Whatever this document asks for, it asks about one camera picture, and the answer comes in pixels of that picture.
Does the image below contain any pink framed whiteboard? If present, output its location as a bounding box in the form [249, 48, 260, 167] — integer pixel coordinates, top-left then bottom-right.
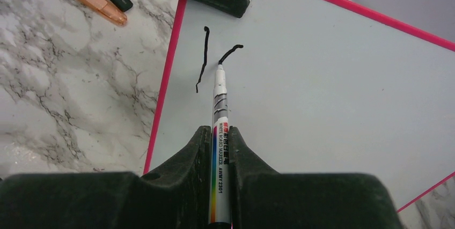
[144, 0, 454, 210]

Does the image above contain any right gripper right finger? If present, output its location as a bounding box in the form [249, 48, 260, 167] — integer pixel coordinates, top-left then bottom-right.
[229, 127, 402, 228]

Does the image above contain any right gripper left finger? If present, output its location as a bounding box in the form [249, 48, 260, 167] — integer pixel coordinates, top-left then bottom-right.
[1, 126, 211, 228]

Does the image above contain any white whiteboard marker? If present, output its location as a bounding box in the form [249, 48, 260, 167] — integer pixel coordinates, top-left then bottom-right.
[207, 64, 232, 228]

